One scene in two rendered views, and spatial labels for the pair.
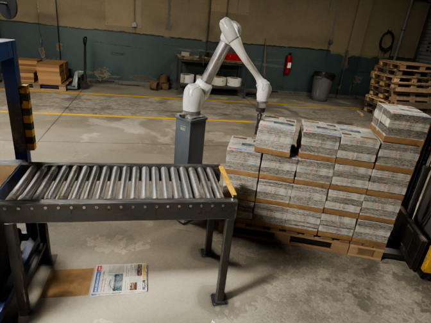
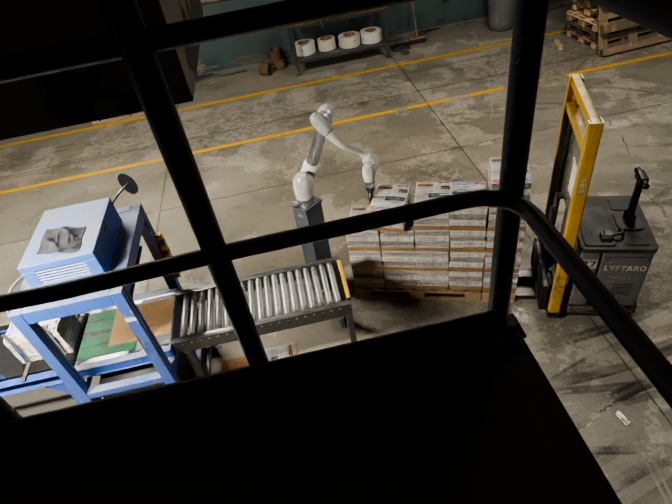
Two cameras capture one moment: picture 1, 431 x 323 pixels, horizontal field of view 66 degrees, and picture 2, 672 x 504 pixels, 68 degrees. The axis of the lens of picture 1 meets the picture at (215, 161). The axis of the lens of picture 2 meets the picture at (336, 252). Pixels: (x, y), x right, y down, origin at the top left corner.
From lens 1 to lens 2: 1.93 m
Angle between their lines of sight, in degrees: 20
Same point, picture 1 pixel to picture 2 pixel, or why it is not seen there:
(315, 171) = (432, 239)
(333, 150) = (444, 220)
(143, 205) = (278, 321)
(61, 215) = (221, 339)
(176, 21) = not seen: outside the picture
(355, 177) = (472, 239)
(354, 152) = (464, 219)
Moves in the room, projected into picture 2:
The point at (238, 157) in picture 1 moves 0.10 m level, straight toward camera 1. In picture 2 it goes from (357, 237) to (356, 244)
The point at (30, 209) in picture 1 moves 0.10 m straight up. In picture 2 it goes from (199, 341) to (195, 332)
